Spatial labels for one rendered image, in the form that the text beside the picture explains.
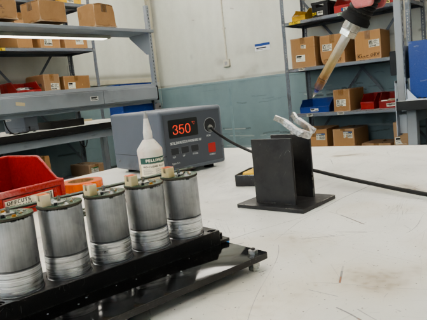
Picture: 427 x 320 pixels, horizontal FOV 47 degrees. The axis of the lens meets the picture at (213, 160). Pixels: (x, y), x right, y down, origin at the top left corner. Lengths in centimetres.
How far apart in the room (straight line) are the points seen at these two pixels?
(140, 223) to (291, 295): 10
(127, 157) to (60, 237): 52
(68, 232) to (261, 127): 541
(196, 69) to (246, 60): 77
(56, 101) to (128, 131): 225
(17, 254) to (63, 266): 3
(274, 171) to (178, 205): 16
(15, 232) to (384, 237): 24
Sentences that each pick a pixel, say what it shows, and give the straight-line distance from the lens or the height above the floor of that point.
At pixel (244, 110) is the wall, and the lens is 576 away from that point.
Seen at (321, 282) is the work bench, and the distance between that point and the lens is 29.
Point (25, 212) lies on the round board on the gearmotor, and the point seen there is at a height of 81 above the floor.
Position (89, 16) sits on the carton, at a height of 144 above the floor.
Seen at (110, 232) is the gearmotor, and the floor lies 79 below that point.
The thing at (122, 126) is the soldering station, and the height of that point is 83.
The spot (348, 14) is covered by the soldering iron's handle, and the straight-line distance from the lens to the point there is 43.
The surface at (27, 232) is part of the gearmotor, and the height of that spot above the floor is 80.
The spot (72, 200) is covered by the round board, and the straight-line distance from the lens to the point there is 28.
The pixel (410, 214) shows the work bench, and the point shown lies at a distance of 43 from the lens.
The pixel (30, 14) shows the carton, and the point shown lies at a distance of 318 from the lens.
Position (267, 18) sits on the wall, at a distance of 559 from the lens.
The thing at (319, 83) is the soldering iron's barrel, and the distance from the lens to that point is 44.
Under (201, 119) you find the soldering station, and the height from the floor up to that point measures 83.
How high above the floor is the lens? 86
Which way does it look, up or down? 8 degrees down
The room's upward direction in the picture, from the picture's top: 6 degrees counter-clockwise
